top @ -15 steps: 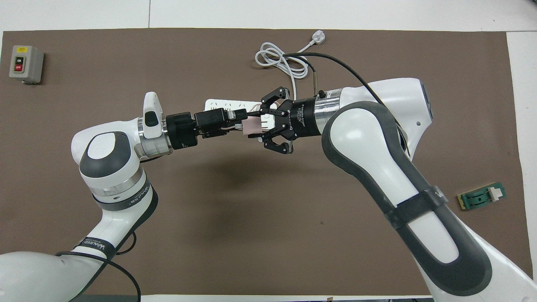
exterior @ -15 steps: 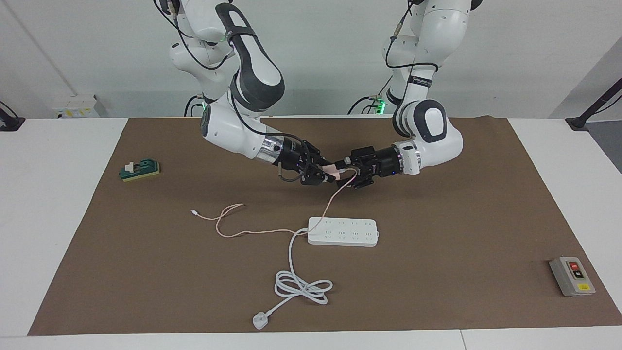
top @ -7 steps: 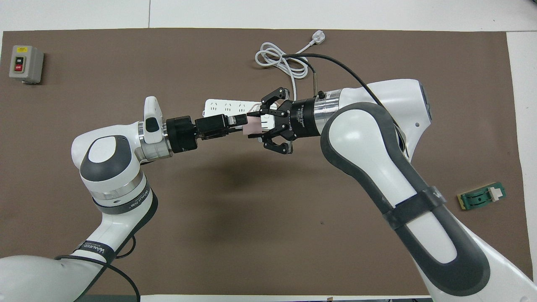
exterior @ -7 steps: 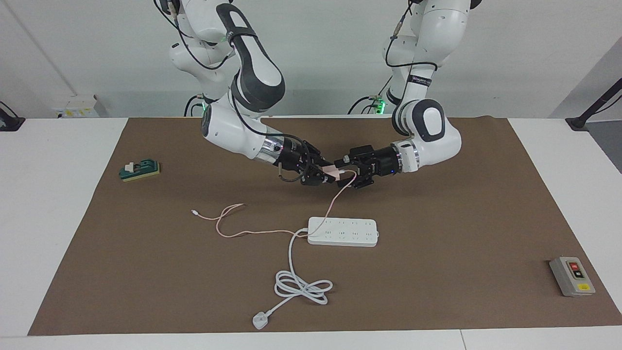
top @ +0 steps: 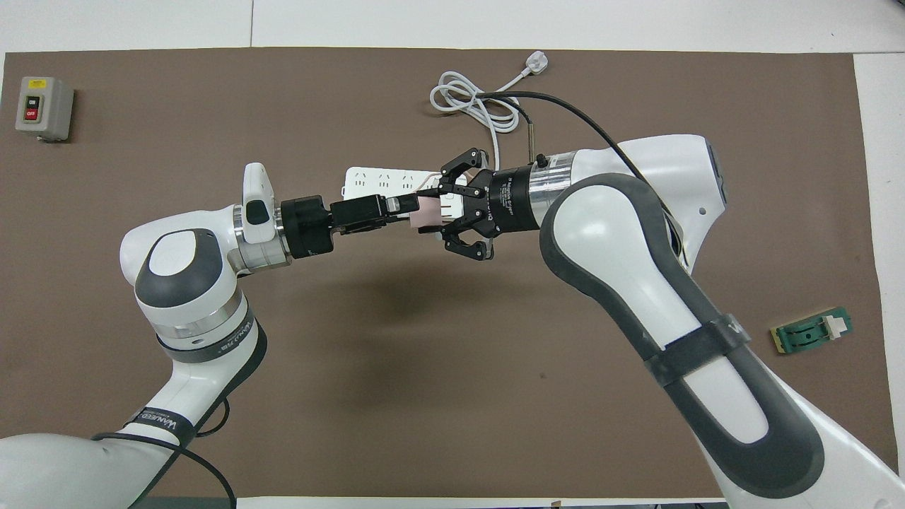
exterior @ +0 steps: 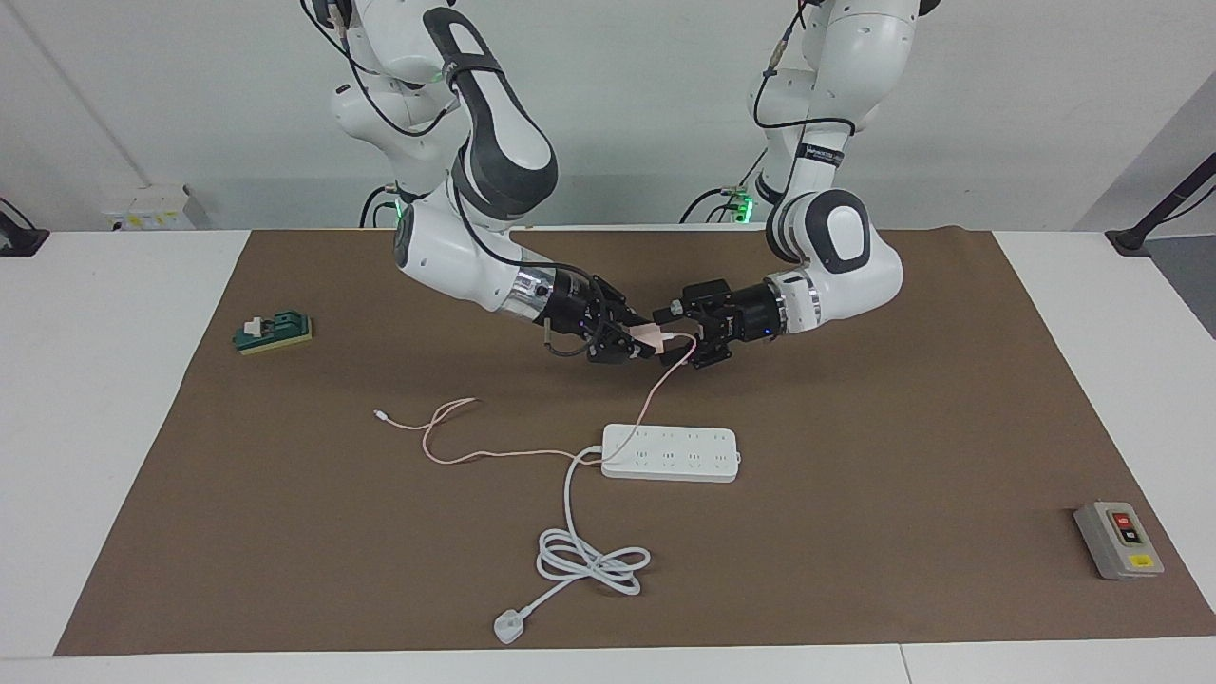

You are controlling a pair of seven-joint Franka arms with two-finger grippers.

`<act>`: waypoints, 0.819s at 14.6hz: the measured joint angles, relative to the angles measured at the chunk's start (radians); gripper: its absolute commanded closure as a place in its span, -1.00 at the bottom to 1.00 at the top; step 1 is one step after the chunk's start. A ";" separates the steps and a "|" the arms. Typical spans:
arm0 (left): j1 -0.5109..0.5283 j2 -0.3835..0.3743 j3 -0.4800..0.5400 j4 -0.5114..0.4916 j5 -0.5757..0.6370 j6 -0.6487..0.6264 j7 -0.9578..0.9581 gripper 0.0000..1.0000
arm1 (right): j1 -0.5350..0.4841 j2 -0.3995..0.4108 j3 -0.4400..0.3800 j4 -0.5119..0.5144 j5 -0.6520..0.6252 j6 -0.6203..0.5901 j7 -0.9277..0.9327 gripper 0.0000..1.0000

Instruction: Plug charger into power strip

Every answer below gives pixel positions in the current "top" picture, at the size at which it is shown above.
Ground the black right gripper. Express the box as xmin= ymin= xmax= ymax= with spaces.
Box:
xmin=437 ymin=147 xmax=544 ymax=262

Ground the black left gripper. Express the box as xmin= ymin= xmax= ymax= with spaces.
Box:
xmin=279 ymin=192 xmax=421 ymax=260

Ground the pink charger adapter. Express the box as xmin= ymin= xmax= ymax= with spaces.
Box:
xmin=409 ymin=197 xmax=445 ymax=231

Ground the white power strip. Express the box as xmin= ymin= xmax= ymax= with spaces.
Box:
xmin=343 ymin=166 xmax=443 ymax=202

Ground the brown table mat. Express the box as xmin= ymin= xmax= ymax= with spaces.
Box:
xmin=0 ymin=47 xmax=902 ymax=499

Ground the white power strip cord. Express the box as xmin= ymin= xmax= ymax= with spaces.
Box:
xmin=430 ymin=49 xmax=549 ymax=174

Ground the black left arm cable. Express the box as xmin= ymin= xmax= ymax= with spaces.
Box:
xmin=90 ymin=399 xmax=238 ymax=509

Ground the green knife switch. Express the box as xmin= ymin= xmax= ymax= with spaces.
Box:
xmin=770 ymin=305 xmax=854 ymax=356

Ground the grey on-off switch box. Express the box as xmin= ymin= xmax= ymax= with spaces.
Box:
xmin=16 ymin=76 xmax=74 ymax=144

